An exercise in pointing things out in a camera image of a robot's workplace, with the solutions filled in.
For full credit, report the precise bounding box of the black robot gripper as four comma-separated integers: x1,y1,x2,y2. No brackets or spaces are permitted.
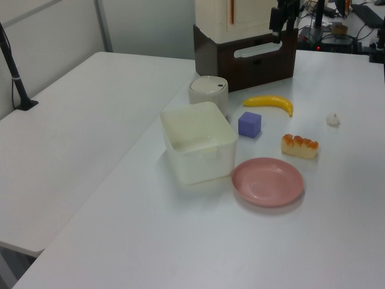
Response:
268,0,302,45

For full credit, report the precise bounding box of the beige round trash can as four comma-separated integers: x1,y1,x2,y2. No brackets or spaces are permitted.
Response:
188,75,229,118

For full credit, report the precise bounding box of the black stand pole background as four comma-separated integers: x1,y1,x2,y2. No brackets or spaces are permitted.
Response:
312,0,326,30

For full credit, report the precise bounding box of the dark brown drawer box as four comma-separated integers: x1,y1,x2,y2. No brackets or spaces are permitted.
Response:
192,23,299,93

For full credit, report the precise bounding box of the black electronic device red light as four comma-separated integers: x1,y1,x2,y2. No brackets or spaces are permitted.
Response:
315,35,355,54

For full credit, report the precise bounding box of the small cardboard box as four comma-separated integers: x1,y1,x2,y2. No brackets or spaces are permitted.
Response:
330,23,349,36

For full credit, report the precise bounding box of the yellow toy banana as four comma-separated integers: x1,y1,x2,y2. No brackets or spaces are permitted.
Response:
242,95,294,117

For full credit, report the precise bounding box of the black keyboard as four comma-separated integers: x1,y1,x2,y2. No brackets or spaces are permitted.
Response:
350,3,384,25

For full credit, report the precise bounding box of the black clamp stand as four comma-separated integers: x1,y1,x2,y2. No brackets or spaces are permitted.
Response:
367,23,385,64

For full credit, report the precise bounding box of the purple cube block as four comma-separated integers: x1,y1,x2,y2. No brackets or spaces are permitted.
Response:
238,111,262,139

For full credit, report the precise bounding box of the crumpled white paper ball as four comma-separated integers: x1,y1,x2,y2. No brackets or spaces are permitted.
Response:
325,113,342,127

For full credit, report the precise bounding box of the toy bread slice orange topping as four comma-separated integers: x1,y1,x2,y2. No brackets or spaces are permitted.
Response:
280,134,319,160

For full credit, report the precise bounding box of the white square plastic container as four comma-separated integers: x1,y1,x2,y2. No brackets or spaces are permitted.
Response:
159,101,238,185

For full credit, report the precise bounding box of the pink round plate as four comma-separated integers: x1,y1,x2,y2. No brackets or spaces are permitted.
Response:
231,157,304,208

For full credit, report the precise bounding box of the black pole clamp base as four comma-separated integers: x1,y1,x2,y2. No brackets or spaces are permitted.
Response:
15,99,39,111

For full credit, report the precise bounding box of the black camera stand pole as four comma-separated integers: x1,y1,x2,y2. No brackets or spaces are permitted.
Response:
0,21,30,105

